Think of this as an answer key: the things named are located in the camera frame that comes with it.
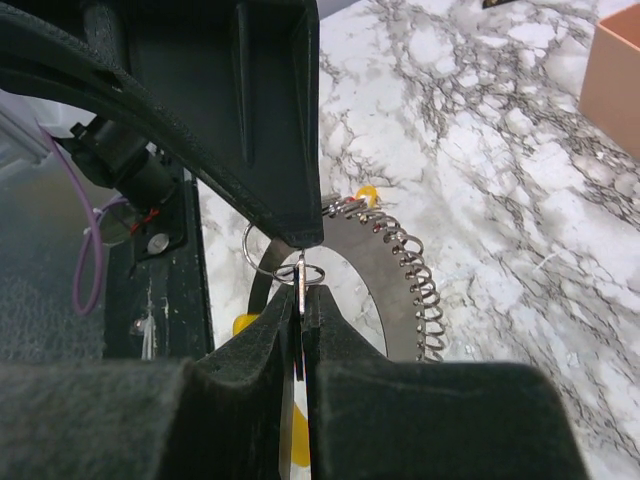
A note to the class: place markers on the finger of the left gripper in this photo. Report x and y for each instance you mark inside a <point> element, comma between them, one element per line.
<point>228,88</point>

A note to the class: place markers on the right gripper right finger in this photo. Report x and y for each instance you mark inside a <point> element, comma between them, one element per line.
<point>373,418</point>

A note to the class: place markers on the black tag key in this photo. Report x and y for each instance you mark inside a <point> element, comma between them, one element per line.
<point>295,275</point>

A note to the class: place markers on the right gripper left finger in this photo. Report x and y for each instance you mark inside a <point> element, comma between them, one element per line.
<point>225,416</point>

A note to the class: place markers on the peach plastic desk organizer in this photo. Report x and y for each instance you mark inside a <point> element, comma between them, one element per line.
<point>610,92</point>

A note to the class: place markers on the metal coil keyring yellow handle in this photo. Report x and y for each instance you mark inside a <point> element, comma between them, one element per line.
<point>390,262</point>

